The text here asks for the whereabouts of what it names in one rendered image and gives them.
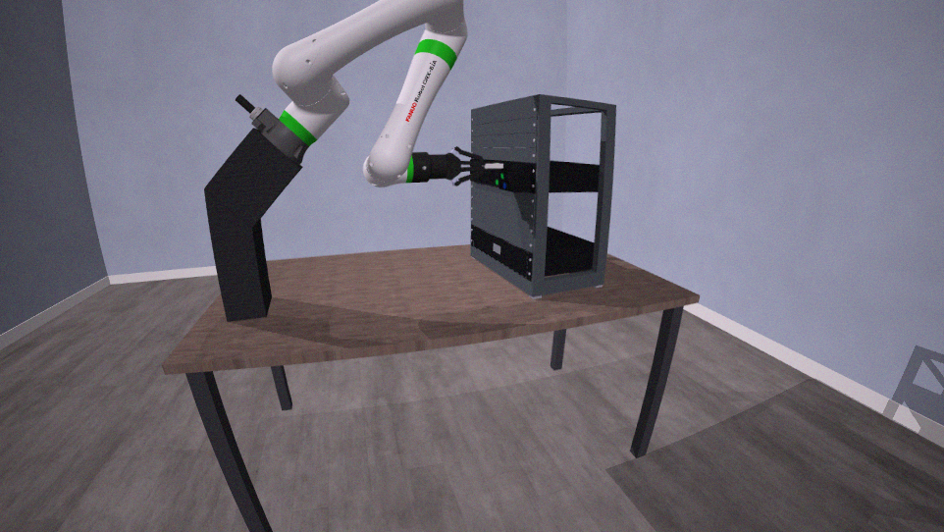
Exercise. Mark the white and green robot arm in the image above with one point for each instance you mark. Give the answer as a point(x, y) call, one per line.
point(304, 71)

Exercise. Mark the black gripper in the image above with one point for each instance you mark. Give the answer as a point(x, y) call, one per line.
point(438, 166)

